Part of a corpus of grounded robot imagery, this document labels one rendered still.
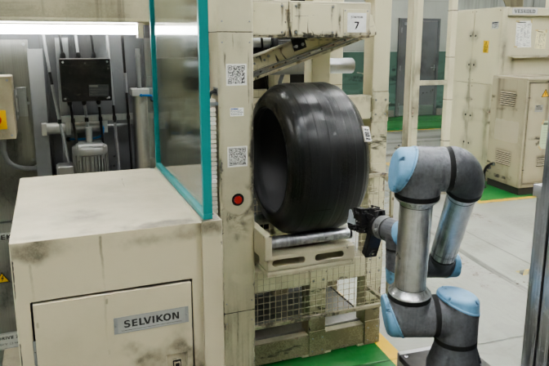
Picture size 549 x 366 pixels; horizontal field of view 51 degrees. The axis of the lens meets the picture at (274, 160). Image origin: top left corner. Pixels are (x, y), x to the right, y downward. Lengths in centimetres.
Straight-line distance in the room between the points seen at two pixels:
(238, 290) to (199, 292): 99
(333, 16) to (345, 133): 62
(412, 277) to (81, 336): 84
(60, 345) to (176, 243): 29
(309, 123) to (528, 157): 488
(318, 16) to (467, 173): 116
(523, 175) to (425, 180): 525
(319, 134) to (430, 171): 61
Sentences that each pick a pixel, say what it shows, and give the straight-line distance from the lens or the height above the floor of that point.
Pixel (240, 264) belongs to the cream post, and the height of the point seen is 81.
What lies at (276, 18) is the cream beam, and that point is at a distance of 236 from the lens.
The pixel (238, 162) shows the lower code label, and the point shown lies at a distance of 207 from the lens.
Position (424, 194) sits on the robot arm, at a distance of 148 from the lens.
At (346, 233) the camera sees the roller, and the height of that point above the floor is 91.
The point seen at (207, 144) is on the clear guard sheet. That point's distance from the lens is 114.
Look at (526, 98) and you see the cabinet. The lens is 655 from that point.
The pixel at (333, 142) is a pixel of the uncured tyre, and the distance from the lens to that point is 199.
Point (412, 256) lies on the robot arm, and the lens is 156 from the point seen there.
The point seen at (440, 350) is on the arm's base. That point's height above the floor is 79.
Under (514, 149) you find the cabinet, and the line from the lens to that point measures 670.
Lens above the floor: 162
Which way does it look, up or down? 12 degrees down
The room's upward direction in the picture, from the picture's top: straight up
